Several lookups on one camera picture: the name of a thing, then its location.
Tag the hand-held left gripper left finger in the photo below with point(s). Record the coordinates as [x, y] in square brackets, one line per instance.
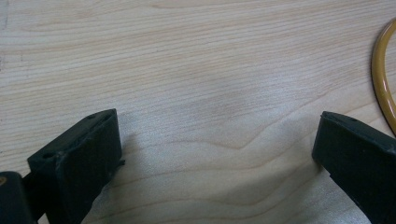
[77, 161]

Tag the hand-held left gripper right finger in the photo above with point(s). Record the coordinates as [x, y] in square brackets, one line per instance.
[361, 161]

